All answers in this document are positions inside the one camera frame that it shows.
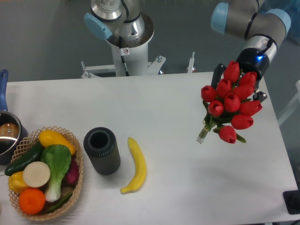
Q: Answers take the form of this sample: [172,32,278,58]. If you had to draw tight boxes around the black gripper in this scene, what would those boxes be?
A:
[211,48,268,103]

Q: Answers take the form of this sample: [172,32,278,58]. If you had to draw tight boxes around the red tulip bouquet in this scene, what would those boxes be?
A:
[197,61,263,144]

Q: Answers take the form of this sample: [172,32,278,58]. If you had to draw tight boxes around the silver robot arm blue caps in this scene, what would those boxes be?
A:
[83,0,291,85]

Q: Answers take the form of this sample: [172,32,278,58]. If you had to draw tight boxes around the black device at table edge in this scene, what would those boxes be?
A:
[283,190,300,215]

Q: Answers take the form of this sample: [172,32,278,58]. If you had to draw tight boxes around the yellow banana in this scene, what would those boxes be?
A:
[120,137,147,195]

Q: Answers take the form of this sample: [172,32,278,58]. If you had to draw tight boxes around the dark grey ribbed vase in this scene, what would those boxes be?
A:
[83,127,120,175]

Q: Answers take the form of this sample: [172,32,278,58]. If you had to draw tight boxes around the purple red onion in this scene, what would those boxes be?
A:
[64,158,79,185]

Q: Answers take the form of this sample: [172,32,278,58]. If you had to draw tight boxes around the green bok choy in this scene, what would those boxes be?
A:
[41,144,71,202]

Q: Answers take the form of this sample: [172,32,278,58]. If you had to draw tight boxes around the yellow squash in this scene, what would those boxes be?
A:
[38,130,76,155]

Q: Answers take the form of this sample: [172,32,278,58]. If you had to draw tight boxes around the dark green cucumber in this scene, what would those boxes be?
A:
[4,141,44,176]

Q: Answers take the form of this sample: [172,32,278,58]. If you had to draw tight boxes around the green chili pepper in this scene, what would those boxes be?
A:
[45,192,73,214]

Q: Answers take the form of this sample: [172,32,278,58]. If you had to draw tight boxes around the round white radish slice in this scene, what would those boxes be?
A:
[23,161,51,188]

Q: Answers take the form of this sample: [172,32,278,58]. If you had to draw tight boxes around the woven wicker basket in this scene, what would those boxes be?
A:
[8,126,83,221]

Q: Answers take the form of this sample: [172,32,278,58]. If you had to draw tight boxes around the orange fruit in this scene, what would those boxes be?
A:
[18,188,45,215]

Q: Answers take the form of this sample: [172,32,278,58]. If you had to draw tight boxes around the yellow bell pepper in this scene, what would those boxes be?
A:
[8,171,29,193]

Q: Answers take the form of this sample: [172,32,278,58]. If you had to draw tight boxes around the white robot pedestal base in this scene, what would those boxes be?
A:
[81,13,196,79]

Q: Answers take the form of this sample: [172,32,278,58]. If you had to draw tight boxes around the blue handled saucepan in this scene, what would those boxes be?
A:
[0,69,28,165]

